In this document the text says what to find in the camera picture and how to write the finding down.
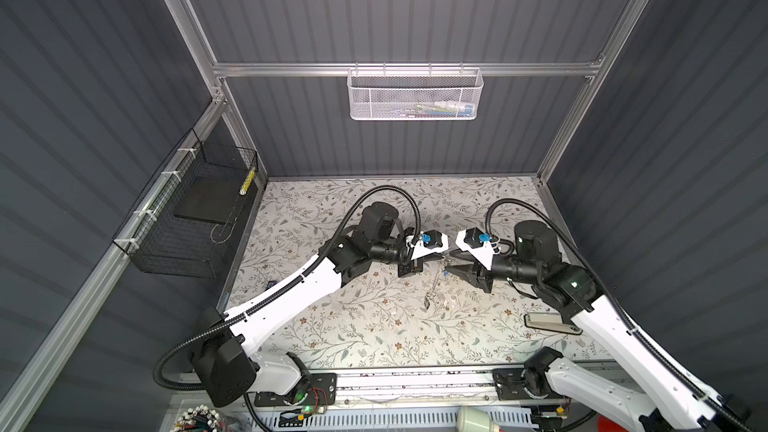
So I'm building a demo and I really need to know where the right black corrugated cable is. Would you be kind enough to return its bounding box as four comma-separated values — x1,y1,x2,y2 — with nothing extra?
484,197,754,432

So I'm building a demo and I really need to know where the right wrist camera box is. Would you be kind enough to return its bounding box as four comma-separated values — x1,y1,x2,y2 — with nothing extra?
455,228,495,270

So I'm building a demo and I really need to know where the grey flat phone-like object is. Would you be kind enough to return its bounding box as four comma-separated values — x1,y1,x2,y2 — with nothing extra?
523,312,583,335

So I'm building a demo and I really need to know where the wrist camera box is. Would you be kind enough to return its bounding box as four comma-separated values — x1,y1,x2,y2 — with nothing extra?
409,230,450,261
455,228,495,270

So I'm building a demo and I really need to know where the black corrugated cable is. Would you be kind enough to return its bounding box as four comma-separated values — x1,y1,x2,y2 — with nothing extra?
484,197,754,432
152,184,424,392

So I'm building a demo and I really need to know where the white wire mesh basket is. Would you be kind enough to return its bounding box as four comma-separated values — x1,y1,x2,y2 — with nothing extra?
346,67,484,121

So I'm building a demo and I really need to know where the yellow marker pen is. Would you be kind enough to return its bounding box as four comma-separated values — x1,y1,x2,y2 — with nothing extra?
238,167,256,196

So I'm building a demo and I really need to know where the bundle of coloured cables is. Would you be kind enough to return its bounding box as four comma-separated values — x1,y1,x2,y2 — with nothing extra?
170,404,241,432

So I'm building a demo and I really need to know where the black wire wall basket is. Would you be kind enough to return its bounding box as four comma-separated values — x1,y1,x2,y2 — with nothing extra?
113,130,259,279

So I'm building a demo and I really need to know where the black foam pad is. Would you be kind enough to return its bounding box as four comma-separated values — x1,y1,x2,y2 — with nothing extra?
174,177,244,225

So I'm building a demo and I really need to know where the pale green plastic object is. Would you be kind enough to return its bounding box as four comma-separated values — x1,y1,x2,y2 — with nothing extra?
456,406,501,432

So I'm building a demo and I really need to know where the white slotted cable duct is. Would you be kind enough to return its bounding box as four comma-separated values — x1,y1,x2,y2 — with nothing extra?
257,406,540,431

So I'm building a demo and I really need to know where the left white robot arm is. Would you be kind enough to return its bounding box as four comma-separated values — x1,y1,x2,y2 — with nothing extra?
189,201,446,407

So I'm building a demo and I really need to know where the perforated metal ring disc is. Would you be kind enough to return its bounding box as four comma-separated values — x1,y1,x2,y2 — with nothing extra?
423,258,448,311

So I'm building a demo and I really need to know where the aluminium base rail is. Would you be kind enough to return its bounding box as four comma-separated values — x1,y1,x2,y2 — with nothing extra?
251,363,619,412

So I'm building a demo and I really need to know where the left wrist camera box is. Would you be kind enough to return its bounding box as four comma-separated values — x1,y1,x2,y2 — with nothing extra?
409,230,450,261

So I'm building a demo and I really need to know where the left black corrugated cable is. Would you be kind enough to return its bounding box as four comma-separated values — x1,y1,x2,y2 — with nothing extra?
152,184,424,392

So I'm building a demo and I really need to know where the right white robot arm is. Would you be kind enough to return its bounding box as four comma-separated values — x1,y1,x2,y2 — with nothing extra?
456,217,751,431

